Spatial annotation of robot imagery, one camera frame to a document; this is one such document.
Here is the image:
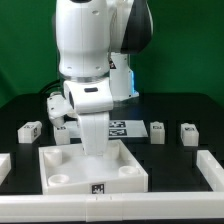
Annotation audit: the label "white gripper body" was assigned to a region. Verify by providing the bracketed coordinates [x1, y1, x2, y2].
[64, 79, 113, 155]

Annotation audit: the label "white square table top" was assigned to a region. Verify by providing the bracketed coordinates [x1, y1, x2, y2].
[39, 140, 148, 195]

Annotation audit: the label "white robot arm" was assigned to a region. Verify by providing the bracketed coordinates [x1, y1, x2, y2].
[55, 0, 153, 155]

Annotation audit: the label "black cables at base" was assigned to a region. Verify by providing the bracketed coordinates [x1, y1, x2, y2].
[38, 78, 64, 95]

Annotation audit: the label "white marker base plate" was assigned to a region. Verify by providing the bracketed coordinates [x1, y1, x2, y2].
[65, 120, 148, 138]

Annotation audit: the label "white left wall piece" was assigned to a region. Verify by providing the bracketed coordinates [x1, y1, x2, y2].
[0, 153, 11, 185]

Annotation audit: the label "white wall piece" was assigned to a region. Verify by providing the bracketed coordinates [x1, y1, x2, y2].
[196, 150, 224, 192]
[0, 153, 11, 185]

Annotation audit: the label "white right wall piece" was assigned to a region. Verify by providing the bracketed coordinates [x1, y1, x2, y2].
[196, 150, 224, 192]

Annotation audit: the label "white front wall rail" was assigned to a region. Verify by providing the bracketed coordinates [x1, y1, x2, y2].
[0, 192, 224, 223]

